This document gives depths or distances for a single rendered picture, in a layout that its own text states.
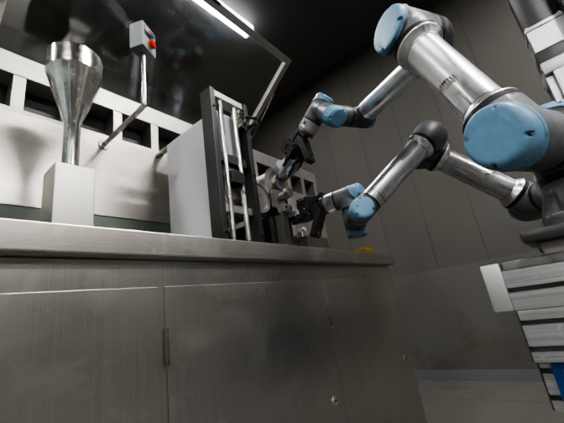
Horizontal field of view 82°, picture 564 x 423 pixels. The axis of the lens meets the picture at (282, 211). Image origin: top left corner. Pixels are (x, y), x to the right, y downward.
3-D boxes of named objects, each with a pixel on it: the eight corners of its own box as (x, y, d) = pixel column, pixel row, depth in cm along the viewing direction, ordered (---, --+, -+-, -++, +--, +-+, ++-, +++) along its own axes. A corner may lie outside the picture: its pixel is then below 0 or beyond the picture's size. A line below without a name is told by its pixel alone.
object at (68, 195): (37, 270, 66) (54, 49, 83) (18, 282, 75) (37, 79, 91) (108, 270, 77) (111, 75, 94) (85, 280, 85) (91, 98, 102)
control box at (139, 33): (147, 41, 101) (146, 17, 104) (128, 48, 103) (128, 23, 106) (160, 57, 108) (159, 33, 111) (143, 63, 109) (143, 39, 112)
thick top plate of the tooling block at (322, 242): (309, 249, 132) (306, 235, 133) (242, 268, 155) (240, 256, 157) (329, 251, 144) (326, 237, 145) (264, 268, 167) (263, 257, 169)
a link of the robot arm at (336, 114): (358, 108, 115) (342, 103, 124) (331, 105, 111) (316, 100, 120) (352, 130, 118) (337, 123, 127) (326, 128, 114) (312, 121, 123)
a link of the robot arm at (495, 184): (561, 219, 104) (405, 144, 115) (530, 229, 118) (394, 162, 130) (574, 189, 107) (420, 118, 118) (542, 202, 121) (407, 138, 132)
